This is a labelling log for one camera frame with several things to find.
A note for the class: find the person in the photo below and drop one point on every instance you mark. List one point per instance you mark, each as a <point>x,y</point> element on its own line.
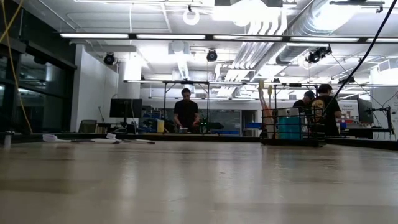
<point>326,109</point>
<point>186,112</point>
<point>303,101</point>

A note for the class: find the yellow container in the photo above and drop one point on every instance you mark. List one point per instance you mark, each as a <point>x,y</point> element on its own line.
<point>160,126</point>

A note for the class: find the black ceiling spot lamp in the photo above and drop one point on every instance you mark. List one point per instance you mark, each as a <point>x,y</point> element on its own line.
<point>109,59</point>
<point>211,56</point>

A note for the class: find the black computer monitor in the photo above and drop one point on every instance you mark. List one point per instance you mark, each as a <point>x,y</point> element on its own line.
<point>364,110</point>
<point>126,108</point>

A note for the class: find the long ceiling light bar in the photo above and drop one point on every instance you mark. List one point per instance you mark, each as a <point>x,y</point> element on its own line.
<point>245,37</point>
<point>93,35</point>
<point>171,36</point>
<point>326,39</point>
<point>382,40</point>

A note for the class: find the round white ceiling lamp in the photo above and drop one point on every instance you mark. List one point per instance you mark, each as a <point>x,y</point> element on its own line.
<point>191,23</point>

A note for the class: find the purple white toothbrush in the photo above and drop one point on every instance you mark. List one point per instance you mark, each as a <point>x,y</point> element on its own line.
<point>49,137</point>
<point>111,136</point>

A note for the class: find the dark office chair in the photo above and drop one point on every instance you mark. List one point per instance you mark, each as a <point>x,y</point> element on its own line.
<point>87,126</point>

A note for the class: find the black metal frame station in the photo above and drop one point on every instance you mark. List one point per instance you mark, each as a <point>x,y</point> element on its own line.
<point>186,82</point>

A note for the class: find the black aluminium table frame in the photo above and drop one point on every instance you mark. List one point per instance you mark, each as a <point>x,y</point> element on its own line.
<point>174,137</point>

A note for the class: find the black ceiling camera rig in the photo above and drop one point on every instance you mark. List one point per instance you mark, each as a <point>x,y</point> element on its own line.
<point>317,54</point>

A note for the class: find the small white cylinder post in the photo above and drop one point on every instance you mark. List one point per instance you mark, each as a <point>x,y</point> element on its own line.
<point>7,140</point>

